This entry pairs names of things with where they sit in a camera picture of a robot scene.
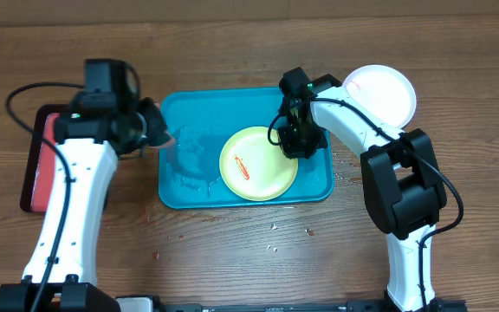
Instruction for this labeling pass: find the green and orange sponge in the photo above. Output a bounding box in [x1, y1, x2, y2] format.
[157, 132, 176, 149]

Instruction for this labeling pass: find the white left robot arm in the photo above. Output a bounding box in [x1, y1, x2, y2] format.
[0, 59, 174, 312]

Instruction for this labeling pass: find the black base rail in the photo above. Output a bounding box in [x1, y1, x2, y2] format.
[114, 295, 467, 312]

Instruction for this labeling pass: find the white plate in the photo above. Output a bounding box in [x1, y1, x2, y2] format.
[343, 65, 417, 128]

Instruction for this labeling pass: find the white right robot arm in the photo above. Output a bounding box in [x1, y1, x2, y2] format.
[276, 68, 447, 311]

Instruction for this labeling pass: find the blue plastic tray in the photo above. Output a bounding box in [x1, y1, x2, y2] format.
[158, 86, 336, 211]

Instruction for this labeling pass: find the yellow-green plate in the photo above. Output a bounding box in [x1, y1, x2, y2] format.
[219, 127, 298, 202]

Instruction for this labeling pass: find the red water tray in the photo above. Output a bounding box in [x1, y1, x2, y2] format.
[20, 104, 68, 213]

